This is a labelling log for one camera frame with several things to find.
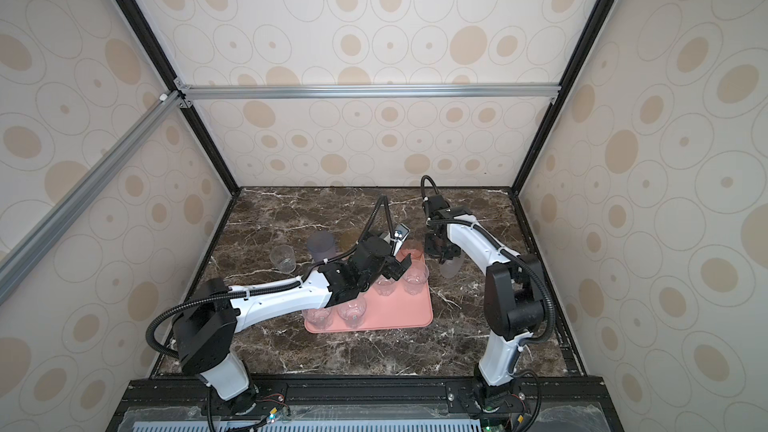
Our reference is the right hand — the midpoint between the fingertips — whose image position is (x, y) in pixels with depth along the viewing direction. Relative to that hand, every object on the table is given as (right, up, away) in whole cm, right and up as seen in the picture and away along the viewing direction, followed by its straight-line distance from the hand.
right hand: (440, 252), depth 92 cm
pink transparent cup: (-8, +1, -10) cm, 13 cm away
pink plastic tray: (-11, -15, -2) cm, 19 cm away
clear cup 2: (-27, -17, -5) cm, 32 cm away
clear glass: (-8, -9, +2) cm, 12 cm away
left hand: (-12, +5, -12) cm, 18 cm away
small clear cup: (-51, -3, +7) cm, 52 cm away
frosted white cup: (+4, -5, +2) cm, 7 cm away
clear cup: (-36, -18, -7) cm, 41 cm away
